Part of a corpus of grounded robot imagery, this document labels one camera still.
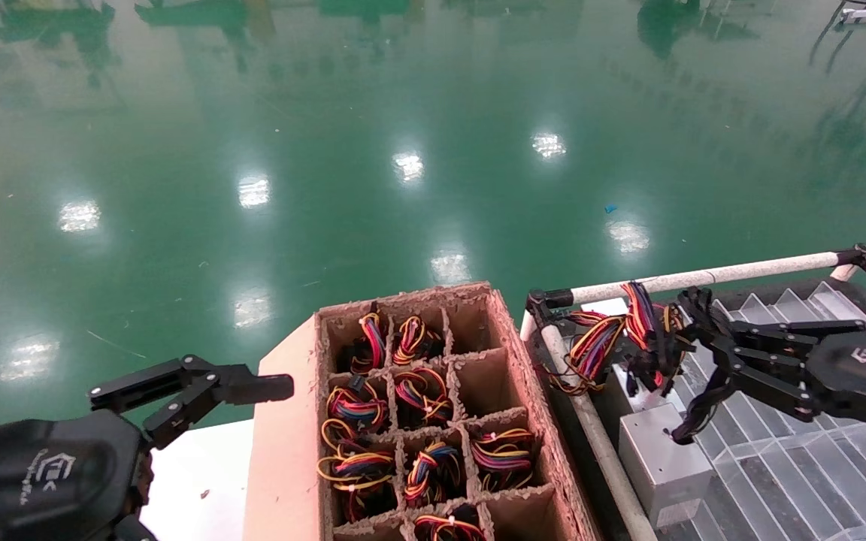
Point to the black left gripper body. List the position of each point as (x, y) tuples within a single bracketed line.
[(42, 481)]

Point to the white tube rack frame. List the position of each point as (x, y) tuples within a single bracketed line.
[(704, 276)]

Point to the clear plastic compartment tray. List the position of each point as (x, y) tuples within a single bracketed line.
[(816, 481)]

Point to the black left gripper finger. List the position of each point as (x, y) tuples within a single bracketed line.
[(252, 387), (134, 532)]

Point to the cardboard box with dividers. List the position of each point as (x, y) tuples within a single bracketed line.
[(283, 451)]

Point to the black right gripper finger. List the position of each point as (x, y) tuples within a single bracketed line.
[(771, 376), (779, 334)]

